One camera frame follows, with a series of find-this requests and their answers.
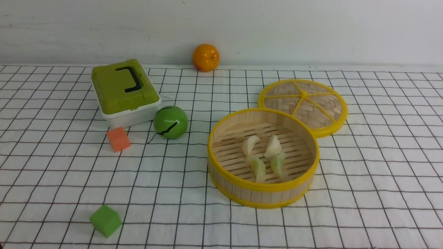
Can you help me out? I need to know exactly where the white dumpling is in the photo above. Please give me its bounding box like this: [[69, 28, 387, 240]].
[[242, 135, 260, 157], [264, 135, 282, 158]]

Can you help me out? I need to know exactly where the green dumpling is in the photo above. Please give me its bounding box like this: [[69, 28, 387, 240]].
[[271, 152, 287, 178], [246, 155, 266, 183]]

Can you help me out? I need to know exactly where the bamboo steamer tray yellow rim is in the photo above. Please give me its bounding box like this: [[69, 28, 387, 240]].
[[207, 108, 320, 209]]

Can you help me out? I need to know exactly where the woven bamboo steamer lid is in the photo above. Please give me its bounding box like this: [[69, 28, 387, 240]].
[[258, 79, 348, 138]]

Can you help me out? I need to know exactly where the orange plastic fruit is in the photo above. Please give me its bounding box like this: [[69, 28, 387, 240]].
[[192, 44, 220, 72]]

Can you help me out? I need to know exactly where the green lid white box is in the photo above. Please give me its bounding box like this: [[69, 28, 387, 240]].
[[91, 59, 161, 129]]

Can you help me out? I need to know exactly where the orange foam cube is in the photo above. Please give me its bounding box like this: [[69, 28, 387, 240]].
[[107, 127, 131, 153]]

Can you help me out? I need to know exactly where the green foam cube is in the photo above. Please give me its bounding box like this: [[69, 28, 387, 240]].
[[90, 204, 122, 238]]

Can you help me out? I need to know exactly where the green ball with cord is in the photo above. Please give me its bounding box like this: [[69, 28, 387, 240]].
[[153, 105, 189, 140]]

